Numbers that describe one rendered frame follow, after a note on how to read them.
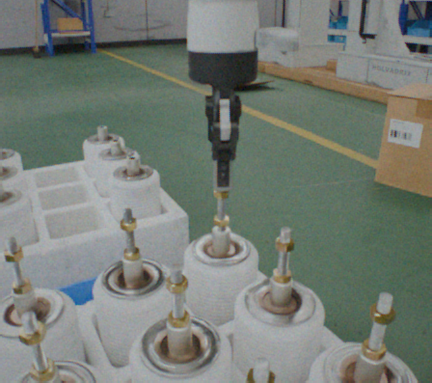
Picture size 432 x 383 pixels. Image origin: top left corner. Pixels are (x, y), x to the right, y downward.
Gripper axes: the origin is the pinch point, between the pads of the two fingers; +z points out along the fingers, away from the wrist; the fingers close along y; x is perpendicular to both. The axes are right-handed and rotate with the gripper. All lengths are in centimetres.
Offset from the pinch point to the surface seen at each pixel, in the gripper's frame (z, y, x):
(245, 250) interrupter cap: 10.5, 0.6, 2.9
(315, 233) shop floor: 36, -44, 26
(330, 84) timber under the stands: 32, -238, 87
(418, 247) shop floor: 36, -37, 50
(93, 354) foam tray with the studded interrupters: 17.8, 10.5, -15.1
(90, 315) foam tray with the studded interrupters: 17.8, 4.1, -17.0
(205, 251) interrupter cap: 10.5, 0.6, -2.1
